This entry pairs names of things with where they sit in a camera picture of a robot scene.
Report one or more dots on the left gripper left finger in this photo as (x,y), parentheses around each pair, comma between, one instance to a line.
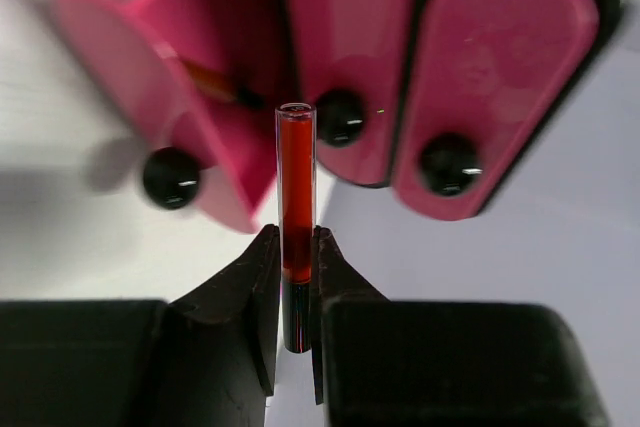
(206,359)

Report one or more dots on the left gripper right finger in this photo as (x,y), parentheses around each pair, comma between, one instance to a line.
(382,362)

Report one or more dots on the red lip gloss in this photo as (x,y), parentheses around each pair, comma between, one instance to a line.
(296,174)

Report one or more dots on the horizontal lip gloss tube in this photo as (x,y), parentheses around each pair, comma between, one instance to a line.
(221,87)

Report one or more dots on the black pink drawer organizer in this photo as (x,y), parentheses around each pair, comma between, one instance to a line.
(438,100)

